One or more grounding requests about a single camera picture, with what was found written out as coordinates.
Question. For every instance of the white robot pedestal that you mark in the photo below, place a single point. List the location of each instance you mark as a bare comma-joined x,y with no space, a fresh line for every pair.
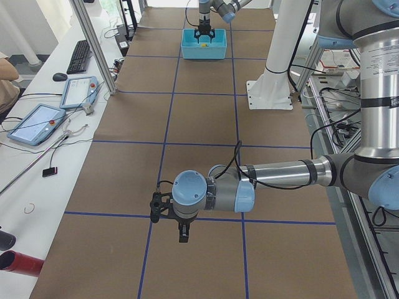
271,90

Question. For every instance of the teach pendant tablet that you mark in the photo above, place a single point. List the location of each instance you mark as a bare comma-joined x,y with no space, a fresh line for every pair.
79,91
38,125

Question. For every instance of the far teach pendant tablet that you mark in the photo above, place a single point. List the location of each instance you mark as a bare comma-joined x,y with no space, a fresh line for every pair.
79,91

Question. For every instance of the small black device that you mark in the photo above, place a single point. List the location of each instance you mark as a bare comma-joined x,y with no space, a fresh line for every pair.
49,171

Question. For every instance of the red tube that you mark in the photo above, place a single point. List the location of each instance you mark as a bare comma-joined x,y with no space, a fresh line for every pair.
17,262

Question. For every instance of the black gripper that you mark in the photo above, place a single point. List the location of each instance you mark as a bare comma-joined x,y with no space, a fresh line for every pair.
204,22
184,222

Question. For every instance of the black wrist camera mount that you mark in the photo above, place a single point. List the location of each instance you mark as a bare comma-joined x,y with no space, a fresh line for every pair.
161,207

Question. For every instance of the person in beige clothing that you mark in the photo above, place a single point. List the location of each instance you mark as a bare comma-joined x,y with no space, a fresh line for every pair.
9,92

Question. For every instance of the black computer mouse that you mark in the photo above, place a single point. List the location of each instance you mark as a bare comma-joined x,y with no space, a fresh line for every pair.
59,77

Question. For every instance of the near teach pendant tablet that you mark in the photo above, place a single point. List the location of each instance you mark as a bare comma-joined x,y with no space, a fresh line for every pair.
38,125

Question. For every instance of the black keyboard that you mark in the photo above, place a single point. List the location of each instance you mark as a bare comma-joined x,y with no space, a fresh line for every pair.
80,58

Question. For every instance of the light blue plastic bin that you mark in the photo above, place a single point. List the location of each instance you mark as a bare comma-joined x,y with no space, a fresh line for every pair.
215,50

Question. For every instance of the grey aluminium frame post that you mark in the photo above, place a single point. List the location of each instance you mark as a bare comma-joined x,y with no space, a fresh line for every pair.
91,37

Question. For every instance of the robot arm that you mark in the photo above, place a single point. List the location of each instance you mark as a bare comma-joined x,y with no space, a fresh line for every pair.
371,171
227,11

